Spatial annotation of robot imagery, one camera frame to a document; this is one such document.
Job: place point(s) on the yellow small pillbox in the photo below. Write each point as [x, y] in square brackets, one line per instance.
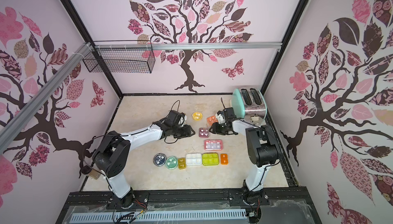
[181, 163]

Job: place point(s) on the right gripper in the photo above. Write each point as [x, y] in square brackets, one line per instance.
[221, 128]

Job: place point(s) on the orange two-cell pillbox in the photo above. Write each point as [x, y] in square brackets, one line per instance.
[224, 159]

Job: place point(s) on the left aluminium rail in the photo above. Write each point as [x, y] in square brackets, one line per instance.
[14, 127]

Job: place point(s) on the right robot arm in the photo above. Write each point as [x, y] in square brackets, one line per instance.
[262, 146]

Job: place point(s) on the green round pillbox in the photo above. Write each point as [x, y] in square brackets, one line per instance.
[171, 163]

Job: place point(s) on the lime green square pillbox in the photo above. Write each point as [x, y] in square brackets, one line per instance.
[210, 159]

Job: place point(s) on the brown lidded jar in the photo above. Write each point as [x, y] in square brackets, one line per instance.
[90, 172]

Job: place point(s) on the navy round pillbox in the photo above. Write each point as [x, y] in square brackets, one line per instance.
[159, 159]

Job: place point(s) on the mint green toaster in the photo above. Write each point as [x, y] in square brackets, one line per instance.
[249, 104]

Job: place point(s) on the orange small pillbox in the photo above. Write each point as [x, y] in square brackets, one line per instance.
[211, 120]

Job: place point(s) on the pink rectangular pillbox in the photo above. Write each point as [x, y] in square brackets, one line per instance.
[213, 145]

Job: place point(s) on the white cable duct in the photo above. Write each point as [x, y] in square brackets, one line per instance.
[158, 216]

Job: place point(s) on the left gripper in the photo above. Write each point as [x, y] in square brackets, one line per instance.
[188, 132]

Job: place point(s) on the yellow round pillbox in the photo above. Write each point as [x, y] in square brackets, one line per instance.
[197, 116]

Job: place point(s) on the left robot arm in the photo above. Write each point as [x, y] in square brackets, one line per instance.
[112, 154]

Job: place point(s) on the white square pillbox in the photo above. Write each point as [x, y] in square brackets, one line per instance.
[193, 159]

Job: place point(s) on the aluminium rail bar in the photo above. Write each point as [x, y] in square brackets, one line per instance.
[192, 46]

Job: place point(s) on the black wire basket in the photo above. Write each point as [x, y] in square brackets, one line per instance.
[121, 56]

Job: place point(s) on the magenta small pillbox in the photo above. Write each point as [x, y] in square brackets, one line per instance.
[203, 133]

